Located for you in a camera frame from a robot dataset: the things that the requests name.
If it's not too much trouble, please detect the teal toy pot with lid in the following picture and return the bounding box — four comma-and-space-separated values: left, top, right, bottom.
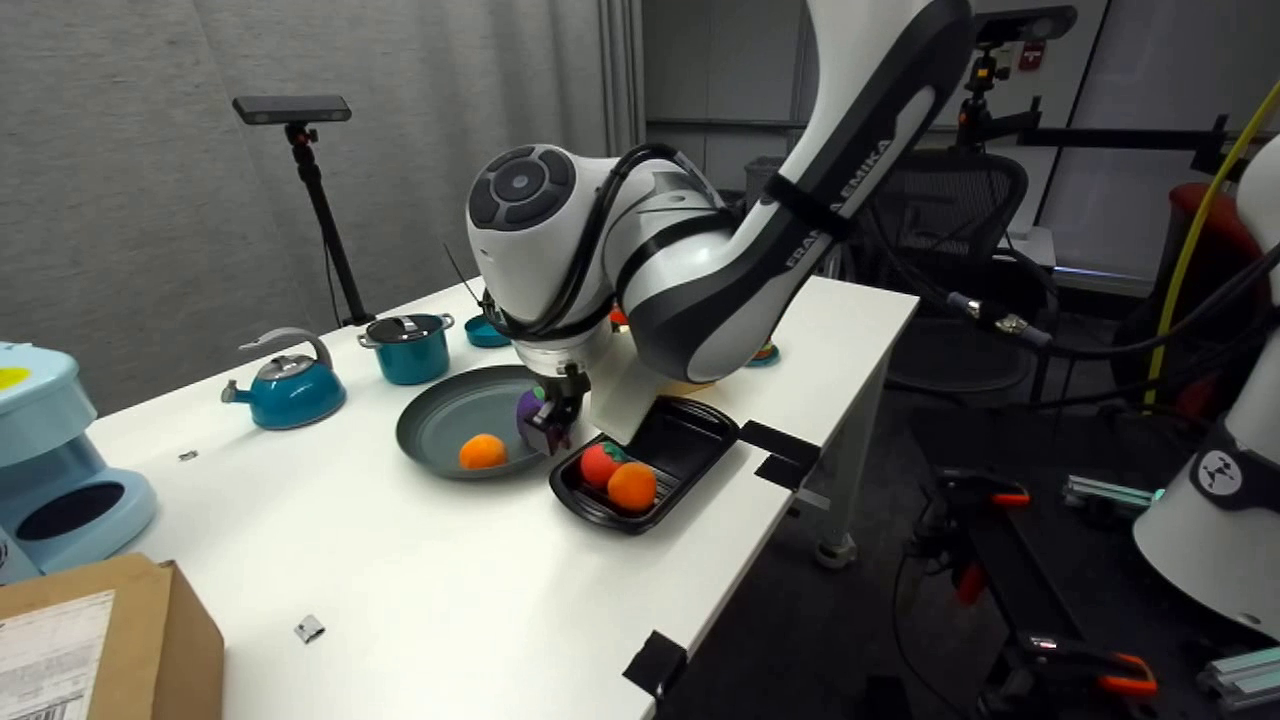
351, 307, 459, 394

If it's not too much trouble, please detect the orange plush fruit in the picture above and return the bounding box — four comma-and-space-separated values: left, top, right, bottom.
606, 462, 665, 518
458, 430, 512, 481

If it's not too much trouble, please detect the grey round plate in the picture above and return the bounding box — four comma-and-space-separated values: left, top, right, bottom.
393, 359, 564, 489

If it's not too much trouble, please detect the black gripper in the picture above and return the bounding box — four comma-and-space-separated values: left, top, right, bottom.
516, 357, 601, 463

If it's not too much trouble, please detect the black camera stand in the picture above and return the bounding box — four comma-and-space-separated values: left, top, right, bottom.
956, 3, 1280, 186

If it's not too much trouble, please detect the purple plush eggplant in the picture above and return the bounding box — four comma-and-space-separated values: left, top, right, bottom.
512, 384, 553, 434

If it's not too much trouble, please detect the light blue toy coffee machine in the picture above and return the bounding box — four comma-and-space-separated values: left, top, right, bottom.
0, 342, 165, 587

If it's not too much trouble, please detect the black plastic tray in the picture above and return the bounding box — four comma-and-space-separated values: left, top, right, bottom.
545, 394, 745, 539

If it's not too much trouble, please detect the teal toy bowl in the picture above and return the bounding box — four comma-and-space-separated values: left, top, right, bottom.
459, 312, 516, 353

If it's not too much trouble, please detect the black tape piece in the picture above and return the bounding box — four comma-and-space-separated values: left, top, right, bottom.
619, 630, 691, 701

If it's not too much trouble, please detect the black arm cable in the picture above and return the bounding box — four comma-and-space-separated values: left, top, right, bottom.
852, 197, 1280, 369

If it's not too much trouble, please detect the red plush strawberry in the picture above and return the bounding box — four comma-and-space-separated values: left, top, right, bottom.
576, 441, 626, 491

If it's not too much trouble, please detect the orange handled clamp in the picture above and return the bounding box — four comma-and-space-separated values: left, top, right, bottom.
1021, 630, 1166, 703
932, 463, 1042, 521

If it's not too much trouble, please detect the yellow cable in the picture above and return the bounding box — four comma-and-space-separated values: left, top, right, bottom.
1142, 78, 1280, 394

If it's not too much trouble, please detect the black office chair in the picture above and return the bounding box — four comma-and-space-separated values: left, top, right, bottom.
852, 146, 1060, 394

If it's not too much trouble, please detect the teal toy kettle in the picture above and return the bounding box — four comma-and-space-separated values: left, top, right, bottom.
215, 326, 351, 437

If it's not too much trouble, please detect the camera on black tripod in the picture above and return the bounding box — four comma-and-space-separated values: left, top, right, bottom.
227, 94, 380, 327

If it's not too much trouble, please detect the brown cardboard box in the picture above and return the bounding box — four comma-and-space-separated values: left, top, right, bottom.
0, 552, 227, 720

